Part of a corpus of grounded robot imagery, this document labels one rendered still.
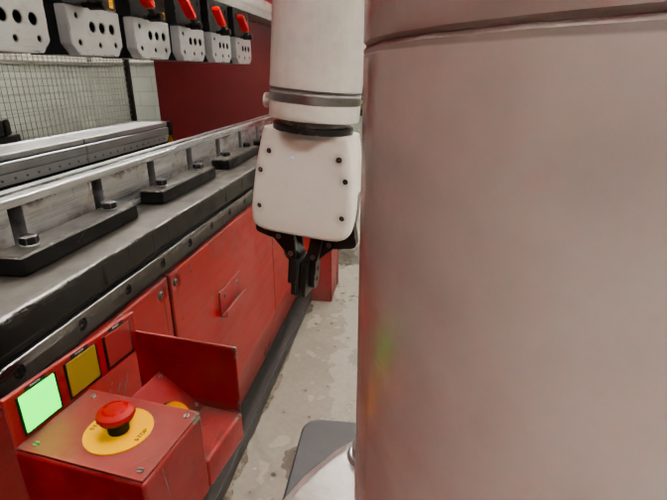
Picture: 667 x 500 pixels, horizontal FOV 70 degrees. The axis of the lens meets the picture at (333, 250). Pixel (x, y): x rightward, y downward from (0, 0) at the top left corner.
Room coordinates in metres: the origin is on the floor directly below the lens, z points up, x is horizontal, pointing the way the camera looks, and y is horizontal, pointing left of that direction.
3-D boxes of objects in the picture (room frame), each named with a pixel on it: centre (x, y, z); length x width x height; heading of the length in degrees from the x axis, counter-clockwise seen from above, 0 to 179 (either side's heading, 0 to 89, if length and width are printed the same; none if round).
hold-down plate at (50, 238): (0.76, 0.44, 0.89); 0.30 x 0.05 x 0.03; 171
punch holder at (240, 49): (1.73, 0.34, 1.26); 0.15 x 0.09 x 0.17; 171
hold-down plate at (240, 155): (1.55, 0.31, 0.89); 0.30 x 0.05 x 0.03; 171
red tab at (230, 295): (1.16, 0.27, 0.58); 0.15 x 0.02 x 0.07; 171
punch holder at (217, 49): (1.53, 0.37, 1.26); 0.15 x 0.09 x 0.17; 171
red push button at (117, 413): (0.41, 0.23, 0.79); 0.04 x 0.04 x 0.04
